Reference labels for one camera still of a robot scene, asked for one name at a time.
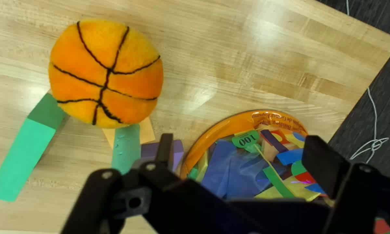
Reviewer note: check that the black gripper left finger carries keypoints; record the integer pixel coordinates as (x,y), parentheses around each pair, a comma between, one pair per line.
(118,195)

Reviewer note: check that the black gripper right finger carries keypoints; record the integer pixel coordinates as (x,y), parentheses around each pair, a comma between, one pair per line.
(355,195)

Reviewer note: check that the green foam cylinder block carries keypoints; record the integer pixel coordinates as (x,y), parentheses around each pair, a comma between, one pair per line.
(127,149)

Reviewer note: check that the purple foam block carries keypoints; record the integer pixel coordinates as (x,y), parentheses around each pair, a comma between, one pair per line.
(147,152)

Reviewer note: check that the green foam arch block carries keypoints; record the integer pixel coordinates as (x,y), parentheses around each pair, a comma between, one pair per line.
(21,160)

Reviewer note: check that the clear bag of foam blocks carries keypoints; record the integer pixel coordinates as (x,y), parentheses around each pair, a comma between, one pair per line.
(223,126)

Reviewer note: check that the orange plush pumpkin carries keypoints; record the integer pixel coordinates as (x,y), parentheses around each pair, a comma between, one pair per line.
(106,73)

